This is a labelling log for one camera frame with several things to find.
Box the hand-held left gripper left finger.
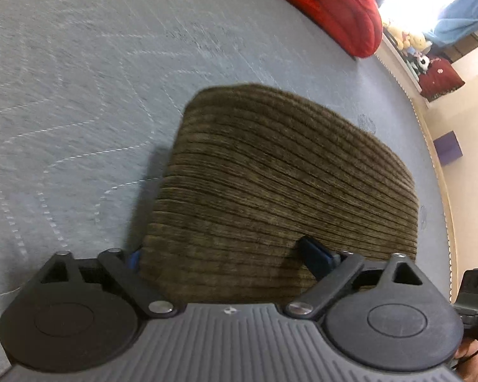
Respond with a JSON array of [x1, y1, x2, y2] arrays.
[[40, 248, 178, 319]]

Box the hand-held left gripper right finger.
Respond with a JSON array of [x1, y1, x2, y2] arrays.
[[285, 237, 428, 319]]

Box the brown corduroy pants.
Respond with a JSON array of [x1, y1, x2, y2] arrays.
[[137, 82, 420, 305]]

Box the purple box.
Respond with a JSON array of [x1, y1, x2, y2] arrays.
[[433, 131, 463, 166]]

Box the grey quilted bed cover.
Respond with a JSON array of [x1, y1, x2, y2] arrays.
[[0, 0, 457, 378]]

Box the yellow plush toy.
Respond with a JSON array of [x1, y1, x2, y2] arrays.
[[396, 31, 428, 50]]

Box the red duvet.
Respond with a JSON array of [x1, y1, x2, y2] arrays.
[[237, 0, 384, 59]]

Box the wooden bed frame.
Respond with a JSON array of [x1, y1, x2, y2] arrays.
[[376, 42, 460, 301]]

